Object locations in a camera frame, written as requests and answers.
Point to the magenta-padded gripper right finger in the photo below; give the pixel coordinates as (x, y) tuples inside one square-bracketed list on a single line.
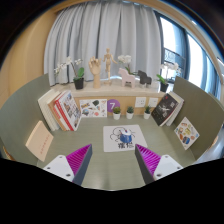
[(148, 159)]

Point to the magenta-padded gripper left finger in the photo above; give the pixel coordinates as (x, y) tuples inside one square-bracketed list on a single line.
[(79, 159)]

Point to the blue and white computer mouse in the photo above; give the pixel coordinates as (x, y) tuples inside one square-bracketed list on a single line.
[(125, 137)]

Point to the beige book with red text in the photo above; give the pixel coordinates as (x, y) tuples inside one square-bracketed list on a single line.
[(39, 141)]

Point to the small succulent in white pot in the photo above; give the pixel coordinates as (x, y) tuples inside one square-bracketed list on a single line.
[(130, 115), (147, 115), (116, 115)]

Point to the colourful food picture card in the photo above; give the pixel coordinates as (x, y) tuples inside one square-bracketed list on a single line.
[(186, 133)]

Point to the red-edged photo magazine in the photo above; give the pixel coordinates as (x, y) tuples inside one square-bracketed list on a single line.
[(70, 110)]

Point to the black cover book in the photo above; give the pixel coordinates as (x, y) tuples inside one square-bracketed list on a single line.
[(164, 110)]

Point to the white illustrated sticker card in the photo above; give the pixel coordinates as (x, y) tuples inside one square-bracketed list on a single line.
[(93, 108)]

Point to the brown book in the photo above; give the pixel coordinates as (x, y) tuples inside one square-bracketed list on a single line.
[(55, 111)]

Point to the purple round number sign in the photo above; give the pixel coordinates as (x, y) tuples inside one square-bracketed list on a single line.
[(113, 103)]

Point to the white orchid in black pot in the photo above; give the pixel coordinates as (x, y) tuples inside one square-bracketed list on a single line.
[(79, 83), (164, 86)]

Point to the grey-green desk partition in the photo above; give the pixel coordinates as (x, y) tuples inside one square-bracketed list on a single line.
[(203, 106), (20, 106)]

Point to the black wooden horse figure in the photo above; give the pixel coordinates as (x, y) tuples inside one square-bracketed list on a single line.
[(145, 78)]

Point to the wooden hand model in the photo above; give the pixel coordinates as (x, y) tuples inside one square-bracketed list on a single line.
[(95, 68)]

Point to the wooden mannequin figure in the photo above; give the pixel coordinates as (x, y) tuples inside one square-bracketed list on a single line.
[(108, 63)]

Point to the white orchid behind horse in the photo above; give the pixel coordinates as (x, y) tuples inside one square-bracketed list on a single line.
[(125, 59)]

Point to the dark-framed window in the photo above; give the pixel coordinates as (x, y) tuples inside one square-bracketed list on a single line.
[(196, 56)]

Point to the grey pleated curtain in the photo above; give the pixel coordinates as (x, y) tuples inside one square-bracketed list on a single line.
[(100, 30)]

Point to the white switch plate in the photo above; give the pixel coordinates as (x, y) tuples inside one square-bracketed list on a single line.
[(153, 102)]

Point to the white wall socket plate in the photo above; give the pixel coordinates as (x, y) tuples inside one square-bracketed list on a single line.
[(140, 102)]

